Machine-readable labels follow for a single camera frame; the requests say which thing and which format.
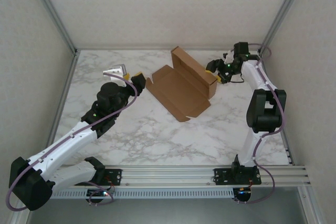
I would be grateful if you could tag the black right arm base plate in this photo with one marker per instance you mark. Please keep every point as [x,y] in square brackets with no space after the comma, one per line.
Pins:
[223,175]

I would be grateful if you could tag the brown cardboard box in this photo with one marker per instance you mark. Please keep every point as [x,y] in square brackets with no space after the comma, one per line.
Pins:
[178,93]

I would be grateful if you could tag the aluminium frame post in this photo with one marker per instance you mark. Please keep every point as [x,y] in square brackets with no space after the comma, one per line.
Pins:
[22,218]
[283,11]
[312,208]
[52,11]

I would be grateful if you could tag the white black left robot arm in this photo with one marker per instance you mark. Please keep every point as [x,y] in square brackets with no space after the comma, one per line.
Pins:
[68,142]

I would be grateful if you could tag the small controller board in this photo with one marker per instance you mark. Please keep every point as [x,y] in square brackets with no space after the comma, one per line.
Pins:
[242,191]
[98,193]

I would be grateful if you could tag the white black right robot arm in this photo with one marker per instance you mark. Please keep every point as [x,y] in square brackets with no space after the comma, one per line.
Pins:
[252,150]

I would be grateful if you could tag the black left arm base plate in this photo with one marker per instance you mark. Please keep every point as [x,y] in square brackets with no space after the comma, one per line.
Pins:
[114,176]

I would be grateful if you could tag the aluminium lower frame post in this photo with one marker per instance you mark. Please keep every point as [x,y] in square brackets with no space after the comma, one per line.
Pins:
[22,218]
[312,208]

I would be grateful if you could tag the aluminium table side rail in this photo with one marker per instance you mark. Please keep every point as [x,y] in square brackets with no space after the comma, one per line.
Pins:
[64,93]
[288,150]

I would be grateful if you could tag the aluminium mounting rail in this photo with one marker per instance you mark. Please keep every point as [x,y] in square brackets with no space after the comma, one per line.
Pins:
[168,175]

